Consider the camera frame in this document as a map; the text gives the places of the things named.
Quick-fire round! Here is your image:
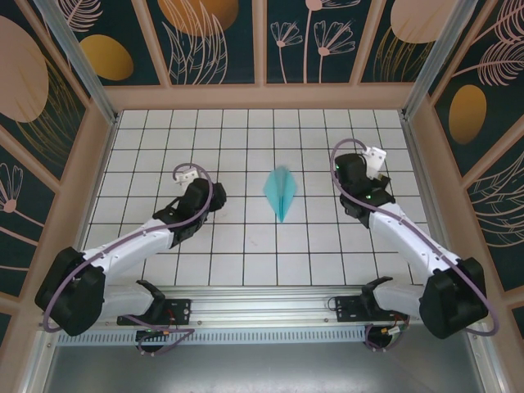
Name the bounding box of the teal paper sheet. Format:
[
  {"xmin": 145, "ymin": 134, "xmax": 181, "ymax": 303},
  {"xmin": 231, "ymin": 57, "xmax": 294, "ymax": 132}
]
[{"xmin": 262, "ymin": 165, "xmax": 296, "ymax": 224}]

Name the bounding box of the grey metal sheet panel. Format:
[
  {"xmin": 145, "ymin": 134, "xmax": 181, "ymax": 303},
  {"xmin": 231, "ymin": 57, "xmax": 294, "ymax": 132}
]
[{"xmin": 40, "ymin": 342, "xmax": 500, "ymax": 393}]

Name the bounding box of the aluminium side rail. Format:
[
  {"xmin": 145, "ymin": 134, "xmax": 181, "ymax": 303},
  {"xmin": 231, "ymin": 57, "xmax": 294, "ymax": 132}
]
[{"xmin": 399, "ymin": 114, "xmax": 466, "ymax": 291}]

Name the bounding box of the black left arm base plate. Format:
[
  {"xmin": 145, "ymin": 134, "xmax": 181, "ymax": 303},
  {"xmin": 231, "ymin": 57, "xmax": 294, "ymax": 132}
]
[{"xmin": 117, "ymin": 298, "xmax": 192, "ymax": 327}]

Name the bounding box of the aluminium mounting rail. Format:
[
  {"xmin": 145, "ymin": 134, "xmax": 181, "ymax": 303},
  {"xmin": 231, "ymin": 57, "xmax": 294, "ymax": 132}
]
[{"xmin": 38, "ymin": 286, "xmax": 488, "ymax": 328}]

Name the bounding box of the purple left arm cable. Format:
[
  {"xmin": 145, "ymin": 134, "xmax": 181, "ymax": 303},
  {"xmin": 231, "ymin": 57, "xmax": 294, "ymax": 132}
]
[{"xmin": 43, "ymin": 162, "xmax": 214, "ymax": 357}]

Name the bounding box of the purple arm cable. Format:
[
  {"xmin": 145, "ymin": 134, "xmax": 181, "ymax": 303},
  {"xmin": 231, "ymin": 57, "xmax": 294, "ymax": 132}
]
[
  {"xmin": 43, "ymin": 162, "xmax": 214, "ymax": 357},
  {"xmin": 329, "ymin": 138, "xmax": 501, "ymax": 354}
]

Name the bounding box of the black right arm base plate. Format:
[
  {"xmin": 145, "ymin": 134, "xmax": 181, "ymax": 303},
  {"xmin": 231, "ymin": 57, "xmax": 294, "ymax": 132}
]
[{"xmin": 334, "ymin": 295, "xmax": 409, "ymax": 324}]

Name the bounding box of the slotted grey cable duct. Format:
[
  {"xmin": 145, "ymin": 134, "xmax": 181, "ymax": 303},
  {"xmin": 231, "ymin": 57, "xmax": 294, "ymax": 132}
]
[{"xmin": 56, "ymin": 330, "xmax": 369, "ymax": 345}]

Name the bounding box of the aluminium corner post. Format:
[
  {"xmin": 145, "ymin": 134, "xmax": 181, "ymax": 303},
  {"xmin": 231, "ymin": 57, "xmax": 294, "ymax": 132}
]
[
  {"xmin": 403, "ymin": 0, "xmax": 478, "ymax": 120},
  {"xmin": 32, "ymin": 0, "xmax": 120, "ymax": 126}
]

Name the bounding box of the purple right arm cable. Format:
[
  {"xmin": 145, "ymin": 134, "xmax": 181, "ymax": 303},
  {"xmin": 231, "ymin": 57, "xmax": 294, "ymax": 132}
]
[{"xmin": 329, "ymin": 138, "xmax": 501, "ymax": 354}]

